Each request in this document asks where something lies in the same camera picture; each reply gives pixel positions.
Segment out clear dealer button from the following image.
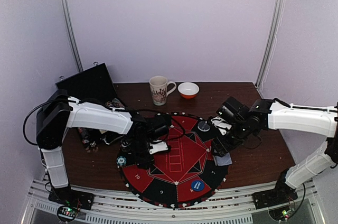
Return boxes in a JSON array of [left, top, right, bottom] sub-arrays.
[[198, 121, 211, 132]]

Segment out right aluminium frame post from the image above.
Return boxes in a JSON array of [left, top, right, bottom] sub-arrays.
[[255, 0, 285, 91]]

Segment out left aluminium frame post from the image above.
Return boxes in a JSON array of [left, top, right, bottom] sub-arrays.
[[61, 0, 83, 72]]

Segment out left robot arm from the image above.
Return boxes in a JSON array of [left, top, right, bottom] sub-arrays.
[[24, 89, 172, 205]]

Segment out white orange bowl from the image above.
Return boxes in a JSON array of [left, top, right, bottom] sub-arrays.
[[178, 82, 200, 99]]

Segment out blue small blind button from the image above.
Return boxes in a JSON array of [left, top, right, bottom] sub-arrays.
[[191, 180, 204, 192]]

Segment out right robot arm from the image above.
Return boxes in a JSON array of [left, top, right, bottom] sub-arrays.
[[211, 97, 337, 204]]

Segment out beige patterned mug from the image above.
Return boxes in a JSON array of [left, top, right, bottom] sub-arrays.
[[149, 76, 177, 106]]

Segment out black poker chip case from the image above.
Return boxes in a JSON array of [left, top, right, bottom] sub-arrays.
[[56, 63, 126, 152]]

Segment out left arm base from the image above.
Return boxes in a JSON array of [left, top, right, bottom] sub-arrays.
[[48, 185, 95, 222]]

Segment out round poker mat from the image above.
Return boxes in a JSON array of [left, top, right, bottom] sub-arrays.
[[117, 113, 228, 208]]

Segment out poker chip stack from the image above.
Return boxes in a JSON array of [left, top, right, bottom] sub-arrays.
[[116, 156, 127, 167]]

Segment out aluminium frame post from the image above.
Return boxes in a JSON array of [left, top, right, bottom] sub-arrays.
[[61, 0, 83, 72], [255, 0, 285, 91]]

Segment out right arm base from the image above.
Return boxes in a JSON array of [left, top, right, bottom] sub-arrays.
[[252, 189, 298, 222]]

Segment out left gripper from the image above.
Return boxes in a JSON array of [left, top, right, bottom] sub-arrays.
[[130, 137, 155, 169]]

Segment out blue playing card deck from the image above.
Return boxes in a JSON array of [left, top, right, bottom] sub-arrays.
[[213, 154, 232, 166]]

